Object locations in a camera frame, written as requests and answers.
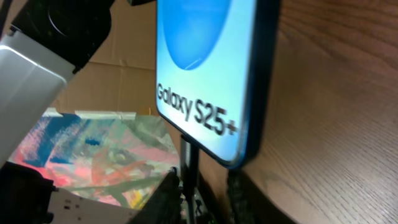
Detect brown cardboard panel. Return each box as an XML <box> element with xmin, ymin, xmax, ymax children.
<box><xmin>52</xmin><ymin>0</ymin><xmax>158</xmax><ymax>115</ymax></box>

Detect blue screen Galaxy smartphone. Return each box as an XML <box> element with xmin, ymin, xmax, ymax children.
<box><xmin>155</xmin><ymin>0</ymin><xmax>280</xmax><ymax>169</ymax></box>

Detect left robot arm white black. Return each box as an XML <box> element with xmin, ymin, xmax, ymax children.
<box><xmin>1</xmin><ymin>0</ymin><xmax>134</xmax><ymax>223</ymax></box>

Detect colourful painted sheet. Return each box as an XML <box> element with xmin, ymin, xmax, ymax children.
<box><xmin>9</xmin><ymin>108</ymin><xmax>179</xmax><ymax>209</ymax></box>

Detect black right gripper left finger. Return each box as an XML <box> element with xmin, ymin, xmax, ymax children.
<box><xmin>128</xmin><ymin>167</ymin><xmax>182</xmax><ymax>224</ymax></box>

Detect black USB charging cable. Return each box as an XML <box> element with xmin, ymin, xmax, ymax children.
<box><xmin>179</xmin><ymin>134</ymin><xmax>200</xmax><ymax>224</ymax></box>

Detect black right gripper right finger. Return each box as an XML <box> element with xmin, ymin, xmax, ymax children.
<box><xmin>227</xmin><ymin>170</ymin><xmax>295</xmax><ymax>224</ymax></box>

